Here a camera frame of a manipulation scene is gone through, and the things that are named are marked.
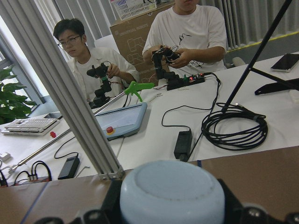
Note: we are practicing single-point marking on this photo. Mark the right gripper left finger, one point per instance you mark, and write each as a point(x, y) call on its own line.
point(111, 205)

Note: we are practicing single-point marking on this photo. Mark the cardboard box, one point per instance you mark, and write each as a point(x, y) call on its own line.
point(130, 36)

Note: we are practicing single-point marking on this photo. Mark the white plastic basket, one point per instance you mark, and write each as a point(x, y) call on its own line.
point(129, 8)

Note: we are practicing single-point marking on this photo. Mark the smartphone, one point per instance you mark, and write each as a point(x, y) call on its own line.
point(286, 63)

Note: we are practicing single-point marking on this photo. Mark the aluminium frame post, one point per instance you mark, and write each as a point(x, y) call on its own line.
point(37, 43)

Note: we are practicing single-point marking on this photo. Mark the green potted plant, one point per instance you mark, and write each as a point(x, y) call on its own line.
point(12, 105)

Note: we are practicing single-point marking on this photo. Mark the person in white t-shirt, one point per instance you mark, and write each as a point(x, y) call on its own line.
point(198, 32)

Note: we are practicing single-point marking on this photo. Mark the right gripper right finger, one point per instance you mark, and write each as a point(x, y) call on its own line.
point(233, 207)

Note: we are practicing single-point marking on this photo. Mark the black power adapter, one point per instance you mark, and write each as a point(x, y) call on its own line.
point(183, 145)
point(69, 168)

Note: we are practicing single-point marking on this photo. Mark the blue teach pendant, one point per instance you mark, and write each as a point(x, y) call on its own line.
point(122, 122)

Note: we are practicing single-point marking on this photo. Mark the person with glasses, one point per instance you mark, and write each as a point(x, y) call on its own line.
point(71, 36)

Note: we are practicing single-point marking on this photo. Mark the white keyboard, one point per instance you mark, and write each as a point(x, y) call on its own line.
point(30, 126)

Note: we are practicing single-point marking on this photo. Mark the light blue plastic cup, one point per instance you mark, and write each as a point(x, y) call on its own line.
point(171, 192)

